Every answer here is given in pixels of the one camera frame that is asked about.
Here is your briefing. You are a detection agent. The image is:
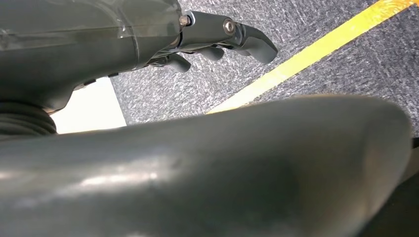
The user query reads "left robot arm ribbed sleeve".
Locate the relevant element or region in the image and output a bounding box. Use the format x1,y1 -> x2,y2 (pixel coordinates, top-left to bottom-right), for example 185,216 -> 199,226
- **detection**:
0,99 -> 58,142

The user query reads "yellow floor tape strip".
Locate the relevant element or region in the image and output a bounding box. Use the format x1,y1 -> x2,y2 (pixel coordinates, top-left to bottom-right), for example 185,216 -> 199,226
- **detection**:
207,0 -> 417,115

